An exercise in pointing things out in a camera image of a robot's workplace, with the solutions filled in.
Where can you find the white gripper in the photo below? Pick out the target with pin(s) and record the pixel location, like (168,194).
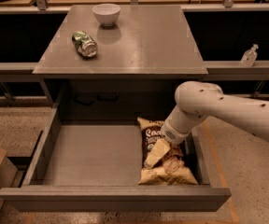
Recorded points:
(173,133)

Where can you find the brown sea salt chip bag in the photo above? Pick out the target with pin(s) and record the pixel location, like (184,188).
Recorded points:
(171,169)

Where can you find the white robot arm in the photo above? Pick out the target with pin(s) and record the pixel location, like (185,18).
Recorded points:
(197,100)

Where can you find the open grey top drawer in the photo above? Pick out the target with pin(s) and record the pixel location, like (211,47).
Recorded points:
(95,167)

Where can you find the grey cabinet counter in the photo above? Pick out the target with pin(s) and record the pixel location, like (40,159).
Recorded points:
(137,66)

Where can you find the clear sanitizer pump bottle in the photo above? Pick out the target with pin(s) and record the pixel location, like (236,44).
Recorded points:
(249,56)

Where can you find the crushed green soda can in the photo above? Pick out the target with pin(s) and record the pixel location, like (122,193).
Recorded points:
(84,44)

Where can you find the white ceramic bowl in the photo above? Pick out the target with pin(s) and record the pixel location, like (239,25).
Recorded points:
(106,14)

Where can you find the grey metal rail shelf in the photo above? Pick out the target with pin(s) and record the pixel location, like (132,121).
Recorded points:
(21,73)

